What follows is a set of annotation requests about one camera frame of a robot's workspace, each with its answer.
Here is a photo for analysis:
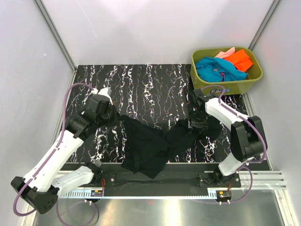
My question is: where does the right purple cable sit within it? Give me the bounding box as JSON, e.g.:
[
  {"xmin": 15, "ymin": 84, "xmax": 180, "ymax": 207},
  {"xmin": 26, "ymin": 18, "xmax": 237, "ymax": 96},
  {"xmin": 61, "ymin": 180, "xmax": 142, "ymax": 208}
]
[{"xmin": 197, "ymin": 86, "xmax": 268, "ymax": 203}]

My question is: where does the right aluminium frame post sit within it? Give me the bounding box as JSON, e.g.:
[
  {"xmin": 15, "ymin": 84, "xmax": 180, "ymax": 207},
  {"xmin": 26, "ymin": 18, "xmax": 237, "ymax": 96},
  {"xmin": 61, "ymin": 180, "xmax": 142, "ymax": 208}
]
[{"xmin": 248, "ymin": 0, "xmax": 282, "ymax": 51}]

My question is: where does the black marbled table mat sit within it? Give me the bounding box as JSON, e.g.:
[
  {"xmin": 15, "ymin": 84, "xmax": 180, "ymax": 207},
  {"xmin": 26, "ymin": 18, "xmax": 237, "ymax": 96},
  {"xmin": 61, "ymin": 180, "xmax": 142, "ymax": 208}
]
[{"xmin": 62, "ymin": 64, "xmax": 263, "ymax": 163}]

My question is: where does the left aluminium frame post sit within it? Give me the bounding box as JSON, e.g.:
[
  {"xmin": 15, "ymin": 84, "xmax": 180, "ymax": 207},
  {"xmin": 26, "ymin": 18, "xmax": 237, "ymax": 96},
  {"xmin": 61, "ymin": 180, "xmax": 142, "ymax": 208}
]
[{"xmin": 33, "ymin": 0, "xmax": 77, "ymax": 72}]

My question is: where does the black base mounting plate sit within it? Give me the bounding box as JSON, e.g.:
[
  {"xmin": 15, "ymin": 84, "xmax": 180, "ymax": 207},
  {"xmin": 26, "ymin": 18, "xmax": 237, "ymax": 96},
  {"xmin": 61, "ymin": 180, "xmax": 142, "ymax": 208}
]
[{"xmin": 101, "ymin": 163, "xmax": 241, "ymax": 199}]

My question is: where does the aluminium frame post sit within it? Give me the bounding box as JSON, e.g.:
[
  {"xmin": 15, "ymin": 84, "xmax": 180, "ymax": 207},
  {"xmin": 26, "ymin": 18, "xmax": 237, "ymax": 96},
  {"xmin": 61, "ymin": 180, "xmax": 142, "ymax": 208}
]
[
  {"xmin": 248, "ymin": 0, "xmax": 282, "ymax": 51},
  {"xmin": 33, "ymin": 0, "xmax": 77, "ymax": 72}
]

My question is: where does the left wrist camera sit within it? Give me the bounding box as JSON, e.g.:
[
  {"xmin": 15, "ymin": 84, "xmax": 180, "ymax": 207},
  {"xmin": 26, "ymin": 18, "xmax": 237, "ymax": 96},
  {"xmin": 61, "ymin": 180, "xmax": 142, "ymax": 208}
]
[{"xmin": 91, "ymin": 87, "xmax": 113, "ymax": 104}]

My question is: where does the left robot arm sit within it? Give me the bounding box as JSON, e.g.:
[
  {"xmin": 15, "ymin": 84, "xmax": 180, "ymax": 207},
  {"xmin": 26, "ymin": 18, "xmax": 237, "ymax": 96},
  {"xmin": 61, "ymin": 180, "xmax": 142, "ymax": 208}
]
[{"xmin": 11, "ymin": 94, "xmax": 119, "ymax": 214}]

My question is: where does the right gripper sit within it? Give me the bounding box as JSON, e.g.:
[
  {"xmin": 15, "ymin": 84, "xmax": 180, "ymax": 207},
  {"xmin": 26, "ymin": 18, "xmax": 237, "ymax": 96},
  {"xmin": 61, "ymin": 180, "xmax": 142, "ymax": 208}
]
[{"xmin": 188, "ymin": 108, "xmax": 209, "ymax": 134}]

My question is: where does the purple cable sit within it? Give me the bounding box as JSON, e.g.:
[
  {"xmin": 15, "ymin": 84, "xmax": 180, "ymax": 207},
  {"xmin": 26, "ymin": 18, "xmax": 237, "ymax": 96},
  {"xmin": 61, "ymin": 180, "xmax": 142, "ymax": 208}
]
[
  {"xmin": 197, "ymin": 86, "xmax": 268, "ymax": 203},
  {"xmin": 13, "ymin": 82, "xmax": 99, "ymax": 226}
]

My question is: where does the pink t-shirt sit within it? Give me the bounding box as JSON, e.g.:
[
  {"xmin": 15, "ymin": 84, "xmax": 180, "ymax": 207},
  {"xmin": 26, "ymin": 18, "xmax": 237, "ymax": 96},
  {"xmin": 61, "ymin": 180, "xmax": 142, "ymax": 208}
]
[{"xmin": 215, "ymin": 47, "xmax": 235, "ymax": 58}]

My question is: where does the orange t-shirt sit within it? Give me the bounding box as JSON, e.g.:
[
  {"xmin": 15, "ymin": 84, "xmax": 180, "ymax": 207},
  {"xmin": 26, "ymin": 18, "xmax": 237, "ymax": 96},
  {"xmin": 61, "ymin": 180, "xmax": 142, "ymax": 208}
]
[{"xmin": 225, "ymin": 49, "xmax": 253, "ymax": 73}]

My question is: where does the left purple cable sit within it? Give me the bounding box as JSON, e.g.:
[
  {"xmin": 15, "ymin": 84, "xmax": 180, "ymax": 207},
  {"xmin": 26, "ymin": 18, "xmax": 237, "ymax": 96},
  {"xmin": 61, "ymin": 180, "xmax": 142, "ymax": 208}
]
[{"xmin": 13, "ymin": 82, "xmax": 99, "ymax": 226}]

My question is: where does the blue t-shirt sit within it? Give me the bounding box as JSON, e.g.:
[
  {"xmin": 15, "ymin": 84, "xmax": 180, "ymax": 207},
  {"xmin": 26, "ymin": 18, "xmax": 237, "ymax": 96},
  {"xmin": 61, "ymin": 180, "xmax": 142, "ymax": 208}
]
[{"xmin": 195, "ymin": 57, "xmax": 247, "ymax": 82}]

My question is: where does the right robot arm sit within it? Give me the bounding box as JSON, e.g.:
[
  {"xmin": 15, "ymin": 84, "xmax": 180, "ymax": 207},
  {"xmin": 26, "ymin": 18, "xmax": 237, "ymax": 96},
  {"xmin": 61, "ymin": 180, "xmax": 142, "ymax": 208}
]
[{"xmin": 188, "ymin": 89, "xmax": 267, "ymax": 187}]

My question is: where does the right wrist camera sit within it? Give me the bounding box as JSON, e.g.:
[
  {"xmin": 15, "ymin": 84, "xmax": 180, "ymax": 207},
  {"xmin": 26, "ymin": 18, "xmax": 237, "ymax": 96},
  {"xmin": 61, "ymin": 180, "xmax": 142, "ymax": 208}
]
[{"xmin": 190, "ymin": 89, "xmax": 214, "ymax": 104}]

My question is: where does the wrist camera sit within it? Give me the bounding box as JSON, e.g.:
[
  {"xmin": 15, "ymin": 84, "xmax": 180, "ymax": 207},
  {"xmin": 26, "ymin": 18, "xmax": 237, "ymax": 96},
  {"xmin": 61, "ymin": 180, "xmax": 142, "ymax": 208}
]
[
  {"xmin": 91, "ymin": 87, "xmax": 113, "ymax": 104},
  {"xmin": 190, "ymin": 89, "xmax": 214, "ymax": 104}
]

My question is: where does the black t-shirt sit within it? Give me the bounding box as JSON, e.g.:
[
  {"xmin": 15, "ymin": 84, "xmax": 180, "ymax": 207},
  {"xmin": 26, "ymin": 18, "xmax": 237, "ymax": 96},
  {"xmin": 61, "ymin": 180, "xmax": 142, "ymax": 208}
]
[{"xmin": 121, "ymin": 115, "xmax": 222, "ymax": 179}]

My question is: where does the olive green plastic bin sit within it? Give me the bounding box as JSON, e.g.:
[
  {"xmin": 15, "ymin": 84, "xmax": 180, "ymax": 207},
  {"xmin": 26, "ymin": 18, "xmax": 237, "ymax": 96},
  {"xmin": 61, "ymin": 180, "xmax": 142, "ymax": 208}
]
[{"xmin": 190, "ymin": 47, "xmax": 263, "ymax": 95}]

